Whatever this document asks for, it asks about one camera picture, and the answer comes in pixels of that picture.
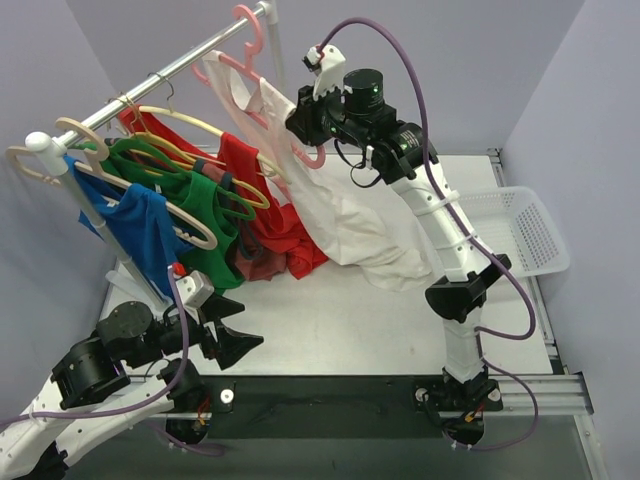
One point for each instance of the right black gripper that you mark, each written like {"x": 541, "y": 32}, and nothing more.
{"x": 302, "y": 123}

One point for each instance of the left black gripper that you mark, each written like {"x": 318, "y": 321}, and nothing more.
{"x": 209, "y": 333}

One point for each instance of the pink plastic hanger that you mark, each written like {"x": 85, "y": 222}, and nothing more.
{"x": 250, "y": 65}

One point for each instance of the white tank top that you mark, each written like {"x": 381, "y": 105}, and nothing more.
{"x": 348, "y": 228}

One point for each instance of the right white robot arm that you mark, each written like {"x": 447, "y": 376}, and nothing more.
{"x": 351, "y": 109}

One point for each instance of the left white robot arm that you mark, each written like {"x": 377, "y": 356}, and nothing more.
{"x": 134, "y": 365}

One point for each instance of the maroon tank top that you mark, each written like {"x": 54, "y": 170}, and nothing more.
{"x": 254, "y": 261}

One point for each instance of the yellow hanger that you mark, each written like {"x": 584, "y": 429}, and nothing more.
{"x": 205, "y": 164}

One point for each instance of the red tank top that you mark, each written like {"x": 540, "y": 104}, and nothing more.
{"x": 279, "y": 227}

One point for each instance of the beige hanger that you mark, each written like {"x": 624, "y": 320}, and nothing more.
{"x": 125, "y": 190}

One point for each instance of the green hanger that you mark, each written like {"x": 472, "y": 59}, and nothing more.
{"x": 138, "y": 161}

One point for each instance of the cream hanger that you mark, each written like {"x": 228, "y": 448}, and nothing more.
{"x": 272, "y": 169}

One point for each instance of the blue tank top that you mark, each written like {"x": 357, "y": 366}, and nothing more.
{"x": 139, "y": 220}

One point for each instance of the white plastic basket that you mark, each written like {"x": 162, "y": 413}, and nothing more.
{"x": 514, "y": 221}

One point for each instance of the silver clothes rack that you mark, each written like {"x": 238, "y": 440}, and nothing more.
{"x": 135, "y": 284}

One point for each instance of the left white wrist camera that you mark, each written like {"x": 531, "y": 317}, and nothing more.
{"x": 194, "y": 288}

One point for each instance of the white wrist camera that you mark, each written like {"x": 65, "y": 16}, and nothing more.
{"x": 328, "y": 64}
{"x": 194, "y": 288}

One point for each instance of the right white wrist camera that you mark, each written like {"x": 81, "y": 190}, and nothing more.
{"x": 328, "y": 64}

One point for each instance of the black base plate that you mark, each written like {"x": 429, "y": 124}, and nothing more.
{"x": 288, "y": 407}

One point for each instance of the aluminium rail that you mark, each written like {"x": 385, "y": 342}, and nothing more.
{"x": 556, "y": 395}

